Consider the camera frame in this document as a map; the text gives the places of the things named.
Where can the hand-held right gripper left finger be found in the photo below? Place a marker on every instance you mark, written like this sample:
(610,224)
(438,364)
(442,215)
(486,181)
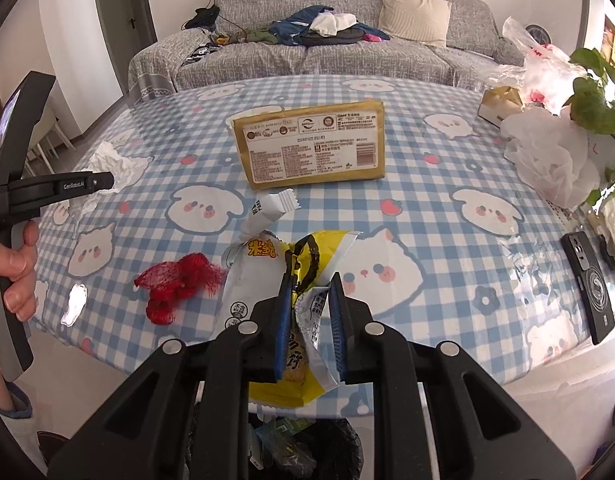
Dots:
(286,320)

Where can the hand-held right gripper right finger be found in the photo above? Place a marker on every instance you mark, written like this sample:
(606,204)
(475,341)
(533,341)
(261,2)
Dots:
(337,325)

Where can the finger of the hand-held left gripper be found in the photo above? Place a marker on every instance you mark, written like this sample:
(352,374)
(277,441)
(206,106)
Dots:
(77,185)

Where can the white tissue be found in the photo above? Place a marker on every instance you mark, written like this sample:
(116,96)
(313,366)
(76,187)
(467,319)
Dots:
(122,165)

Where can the yellow snack wrapper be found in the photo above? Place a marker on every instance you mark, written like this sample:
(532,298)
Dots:
(332,245)

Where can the black mesh trash bin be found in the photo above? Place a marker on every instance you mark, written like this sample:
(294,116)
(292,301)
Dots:
(337,455)

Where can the person's left forearm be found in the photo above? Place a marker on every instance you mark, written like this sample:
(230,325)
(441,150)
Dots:
(12,407)

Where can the black bag on sofa arm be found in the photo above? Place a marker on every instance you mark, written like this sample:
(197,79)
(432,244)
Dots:
(202,17)

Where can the person's left hand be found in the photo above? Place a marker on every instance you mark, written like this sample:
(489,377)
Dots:
(19,265)

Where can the green carton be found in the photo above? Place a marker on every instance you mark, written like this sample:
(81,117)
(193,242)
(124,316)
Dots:
(282,427)

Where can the small white sachet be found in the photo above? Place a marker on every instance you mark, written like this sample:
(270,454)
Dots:
(267,210)

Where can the red mesh net bag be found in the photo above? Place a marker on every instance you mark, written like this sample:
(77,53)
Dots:
(172,275)

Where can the dark grey door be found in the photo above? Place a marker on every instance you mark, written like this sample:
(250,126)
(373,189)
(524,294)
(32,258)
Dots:
(127,50)

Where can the blue checked bear tablecloth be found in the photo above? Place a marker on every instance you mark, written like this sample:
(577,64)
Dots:
(412,195)

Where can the large yellow cardboard box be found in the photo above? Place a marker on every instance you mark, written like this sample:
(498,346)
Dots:
(312,150)

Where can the green garment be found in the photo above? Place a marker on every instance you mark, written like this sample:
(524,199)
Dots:
(262,35)

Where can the grey patterned sofa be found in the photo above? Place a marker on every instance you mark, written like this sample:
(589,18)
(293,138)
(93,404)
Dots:
(287,60)

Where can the black smartphone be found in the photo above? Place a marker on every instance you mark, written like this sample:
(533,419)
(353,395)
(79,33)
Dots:
(592,290)

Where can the pile of clothes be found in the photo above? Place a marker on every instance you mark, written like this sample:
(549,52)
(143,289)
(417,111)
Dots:
(292,27)

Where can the clear plastic bags pile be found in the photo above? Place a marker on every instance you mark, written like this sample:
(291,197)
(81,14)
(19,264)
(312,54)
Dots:
(552,160)

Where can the small beige box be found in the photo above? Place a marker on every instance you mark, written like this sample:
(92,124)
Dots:
(497,105)

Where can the black garment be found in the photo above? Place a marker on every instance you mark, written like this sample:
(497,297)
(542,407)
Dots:
(332,37)

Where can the pink cloth item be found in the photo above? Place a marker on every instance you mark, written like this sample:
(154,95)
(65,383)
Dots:
(372,37)

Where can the white garment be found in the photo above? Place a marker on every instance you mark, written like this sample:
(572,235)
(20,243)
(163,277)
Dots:
(332,22)

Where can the cream cushion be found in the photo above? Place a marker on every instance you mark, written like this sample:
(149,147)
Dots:
(412,15)

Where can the white plastic bag red print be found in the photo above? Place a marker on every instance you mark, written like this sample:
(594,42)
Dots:
(542,70)

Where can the green potted plant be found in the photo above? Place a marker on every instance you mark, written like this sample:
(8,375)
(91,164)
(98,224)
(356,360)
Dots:
(595,100)

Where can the round fan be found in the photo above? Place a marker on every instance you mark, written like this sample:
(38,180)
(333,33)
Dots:
(540,34)

